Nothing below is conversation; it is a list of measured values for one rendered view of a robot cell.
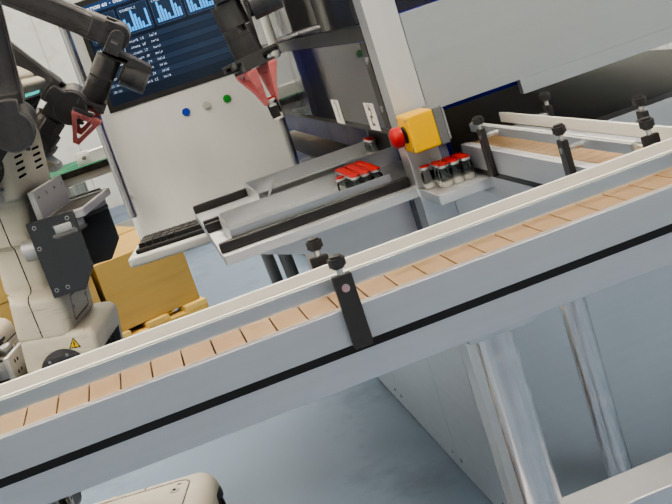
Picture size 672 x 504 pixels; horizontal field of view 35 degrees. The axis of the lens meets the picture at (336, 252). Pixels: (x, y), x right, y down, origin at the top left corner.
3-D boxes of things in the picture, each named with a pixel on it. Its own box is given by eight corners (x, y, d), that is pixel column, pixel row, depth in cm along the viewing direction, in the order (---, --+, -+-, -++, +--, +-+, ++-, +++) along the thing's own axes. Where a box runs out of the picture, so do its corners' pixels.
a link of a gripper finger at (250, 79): (295, 92, 202) (273, 46, 200) (263, 108, 199) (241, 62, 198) (282, 97, 208) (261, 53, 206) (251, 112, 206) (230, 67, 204)
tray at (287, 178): (372, 152, 275) (368, 139, 274) (399, 159, 250) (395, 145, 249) (248, 196, 270) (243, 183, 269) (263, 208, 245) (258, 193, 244)
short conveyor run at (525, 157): (465, 190, 212) (443, 114, 208) (536, 165, 214) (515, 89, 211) (630, 242, 146) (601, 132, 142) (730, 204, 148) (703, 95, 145)
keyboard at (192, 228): (280, 199, 297) (277, 191, 296) (279, 208, 283) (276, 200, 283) (143, 244, 298) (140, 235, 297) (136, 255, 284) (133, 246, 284)
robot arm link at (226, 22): (208, 6, 203) (208, 4, 197) (241, -10, 203) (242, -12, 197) (225, 40, 204) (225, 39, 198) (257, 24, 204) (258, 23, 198)
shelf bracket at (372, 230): (420, 249, 225) (402, 191, 223) (424, 251, 222) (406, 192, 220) (269, 305, 220) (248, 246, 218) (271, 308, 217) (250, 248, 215)
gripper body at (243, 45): (282, 50, 201) (264, 14, 200) (236, 72, 197) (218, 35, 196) (269, 56, 207) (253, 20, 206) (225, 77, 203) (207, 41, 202)
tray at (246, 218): (365, 178, 240) (361, 163, 240) (394, 190, 215) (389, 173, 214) (222, 228, 236) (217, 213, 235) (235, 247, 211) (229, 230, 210)
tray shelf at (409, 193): (370, 158, 280) (368, 151, 280) (455, 183, 213) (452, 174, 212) (196, 219, 273) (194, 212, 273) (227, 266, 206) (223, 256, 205)
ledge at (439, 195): (486, 174, 212) (483, 165, 211) (510, 180, 199) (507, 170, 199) (421, 198, 209) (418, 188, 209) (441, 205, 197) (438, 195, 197)
